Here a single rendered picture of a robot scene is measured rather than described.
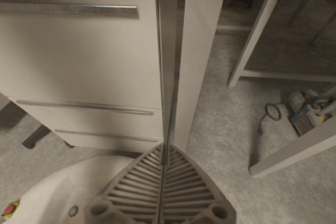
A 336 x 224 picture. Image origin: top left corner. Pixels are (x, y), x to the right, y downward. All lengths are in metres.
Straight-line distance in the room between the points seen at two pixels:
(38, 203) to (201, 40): 0.62
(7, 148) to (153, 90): 1.22
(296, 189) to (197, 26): 1.03
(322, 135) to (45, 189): 0.89
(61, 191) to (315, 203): 1.18
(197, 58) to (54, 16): 0.25
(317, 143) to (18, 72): 0.88
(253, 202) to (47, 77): 1.01
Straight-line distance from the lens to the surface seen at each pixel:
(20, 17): 0.38
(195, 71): 0.28
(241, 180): 0.97
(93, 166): 0.59
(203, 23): 0.25
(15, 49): 0.45
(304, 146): 0.68
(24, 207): 0.65
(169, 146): 0.17
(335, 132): 0.61
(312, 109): 1.27
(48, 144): 1.25
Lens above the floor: 0.86
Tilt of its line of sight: 52 degrees down
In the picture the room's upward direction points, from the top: straight up
